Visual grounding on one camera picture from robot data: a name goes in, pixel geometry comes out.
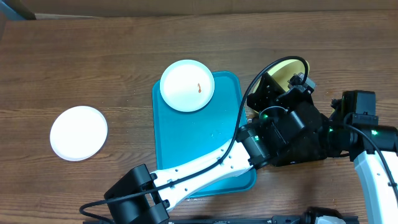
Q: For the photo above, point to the teal plastic tray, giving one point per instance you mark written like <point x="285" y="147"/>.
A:
<point x="182" y="137"/>

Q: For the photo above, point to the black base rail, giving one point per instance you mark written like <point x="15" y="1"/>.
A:
<point x="312" y="215"/>

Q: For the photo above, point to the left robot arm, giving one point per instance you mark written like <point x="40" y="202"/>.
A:
<point x="142" y="194"/>

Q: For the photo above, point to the light blue plate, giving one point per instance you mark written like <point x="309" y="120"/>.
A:
<point x="187" y="85"/>

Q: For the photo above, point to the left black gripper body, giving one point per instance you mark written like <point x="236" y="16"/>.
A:
<point x="261" y="102"/>

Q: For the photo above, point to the white pink plate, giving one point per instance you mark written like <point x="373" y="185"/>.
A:
<point x="78" y="133"/>

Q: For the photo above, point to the black plastic tray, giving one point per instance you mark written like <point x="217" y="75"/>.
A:
<point x="275" y="136"/>

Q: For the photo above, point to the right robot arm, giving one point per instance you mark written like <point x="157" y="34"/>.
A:
<point x="353" y="127"/>

